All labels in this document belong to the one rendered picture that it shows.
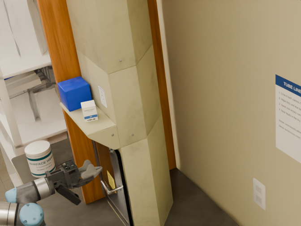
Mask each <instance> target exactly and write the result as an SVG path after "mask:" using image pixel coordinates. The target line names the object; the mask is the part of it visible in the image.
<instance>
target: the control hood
mask: <svg viewBox="0 0 301 226"><path fill-rule="evenodd" d="M60 106H61V107H62V108H63V109H64V111H65V112H66V113H67V114H68V115H69V116H70V117H71V118H72V120H73V121H74V122H75V123H76V124H77V125H78V127H79V128H80V129H81V130H82V131H83V132H84V134H85V135H86V136H87V137H88V138H90V139H92V140H94V141H96V142H98V143H100V144H102V145H105V146H107V147H109V148H111V149H113V150H116V149H119V148H120V141H119V136H118V131H117V126H116V124H115V123H114V122H113V121H112V120H111V119H110V118H109V117H108V116H107V115H106V114H105V113H104V112H103V111H102V110H101V109H100V108H99V107H98V106H97V105H95V106H96V111H97V115H98V120H95V121H90V122H85V120H84V116H83V112H82V108H80V109H77V110H74V111H71V112H70V111H69V110H68V109H67V108H66V107H65V106H64V105H63V104H62V103H60Z"/></svg>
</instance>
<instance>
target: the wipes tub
mask: <svg viewBox="0 0 301 226"><path fill-rule="evenodd" d="M25 154H26V158H27V161H28V164H29V167H30V171H31V174H32V175H33V176H34V177H37V178H41V177H45V176H46V175H45V172H46V171H49V172H52V171H55V169H56V166H55V162H54V158H53V154H52V150H51V146H50V144H49V142H48V141H44V140H40V141H35V142H32V143H30V144H29V145H27V146H26V148H25Z"/></svg>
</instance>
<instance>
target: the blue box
mask: <svg viewBox="0 0 301 226"><path fill-rule="evenodd" d="M57 86H58V90H59V94H60V98H61V102H62V104H63V105H64V106H65V107H66V108H67V109H68V110H69V111H70V112H71V111H74V110H77V109H80V108H82V106H81V102H86V101H90V100H92V97H91V92H90V86H89V83H87V82H86V81H85V80H84V79H83V78H82V77H81V76H78V77H75V78H72V79H69V80H65V81H62V82H60V83H57Z"/></svg>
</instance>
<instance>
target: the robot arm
mask: <svg viewBox="0 0 301 226"><path fill-rule="evenodd" d="M58 166H59V169H57V170H55V171H52V172H49V171H46V172H45V175H46V176H45V177H41V178H39V179H36V180H34V181H31V182H29V183H26V184H23V185H20V186H18V187H15V188H13V189H11V190H9V191H7V192H6V193H5V198H6V201H7V202H1V201H0V225H4V226H46V223H45V221H44V211H43V209H42V208H41V207H40V206H39V205H38V204H37V201H39V200H42V199H45V198H47V197H50V196H51V195H53V194H55V190H56V192H58V193H59V194H61V195H62V196H63V197H65V198H66V199H68V200H69V201H70V202H71V203H74V204H75V205H79V204H80V202H81V200H80V198H79V196H78V194H75V193H74V192H72V191H71V190H69V189H74V188H79V187H81V186H84V185H86V184H88V183H89V182H91V181H92V180H93V179H94V178H95V177H96V176H97V175H98V174H99V173H100V172H101V171H102V169H103V168H102V167H99V166H98V167H94V166H93V164H91V162H90V161H89V160H85V161H84V164H83V166H82V167H80V168H78V167H77V166H76V164H75V163H74V161H73V160H72V159H70V160H68V161H65V162H62V163H59V165H58ZM58 166H57V167H58ZM57 167H56V168H57ZM80 177H81V179H80Z"/></svg>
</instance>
